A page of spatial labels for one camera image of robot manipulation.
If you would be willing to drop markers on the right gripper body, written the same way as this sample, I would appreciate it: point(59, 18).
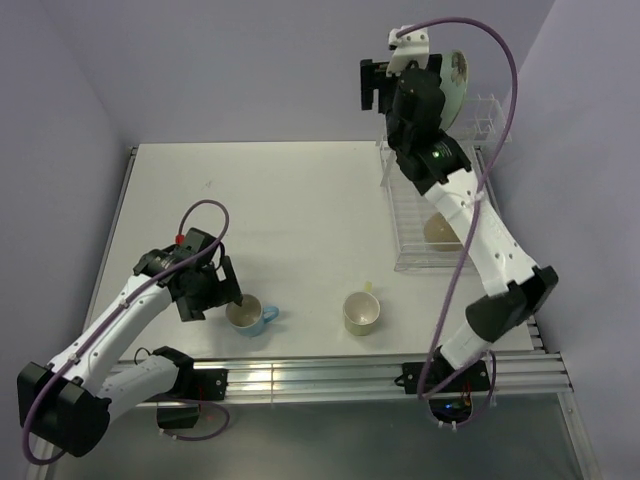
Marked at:
point(391, 121)

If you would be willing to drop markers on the green floral plate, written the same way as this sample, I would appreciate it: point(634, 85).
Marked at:
point(453, 70)

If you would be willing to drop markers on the beige bowl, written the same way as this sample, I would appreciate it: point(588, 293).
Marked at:
point(439, 235)

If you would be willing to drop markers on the blue mug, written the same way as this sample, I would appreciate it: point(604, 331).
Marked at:
point(250, 318)

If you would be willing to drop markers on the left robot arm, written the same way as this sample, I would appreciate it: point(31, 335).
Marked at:
point(71, 400)

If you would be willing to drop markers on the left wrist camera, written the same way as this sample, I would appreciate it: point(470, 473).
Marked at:
point(193, 242)

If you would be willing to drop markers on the yellow mug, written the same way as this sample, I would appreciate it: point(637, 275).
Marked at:
point(361, 310)

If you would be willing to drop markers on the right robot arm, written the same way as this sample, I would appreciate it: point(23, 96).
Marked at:
point(516, 287)

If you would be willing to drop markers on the white wire dish rack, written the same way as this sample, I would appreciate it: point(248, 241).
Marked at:
point(454, 181)

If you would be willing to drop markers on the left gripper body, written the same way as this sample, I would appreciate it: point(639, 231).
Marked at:
point(205, 284)

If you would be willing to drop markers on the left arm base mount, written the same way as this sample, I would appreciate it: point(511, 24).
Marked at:
point(192, 404)

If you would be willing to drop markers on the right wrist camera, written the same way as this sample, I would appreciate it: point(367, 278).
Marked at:
point(409, 49)

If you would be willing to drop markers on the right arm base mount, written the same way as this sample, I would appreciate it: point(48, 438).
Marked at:
point(453, 404)

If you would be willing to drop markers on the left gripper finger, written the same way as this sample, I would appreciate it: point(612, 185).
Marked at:
point(228, 290)
point(194, 308)

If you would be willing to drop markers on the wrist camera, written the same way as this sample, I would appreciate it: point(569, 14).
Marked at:
point(409, 49)
point(193, 242)

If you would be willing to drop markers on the aluminium rail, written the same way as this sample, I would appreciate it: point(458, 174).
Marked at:
point(369, 378)

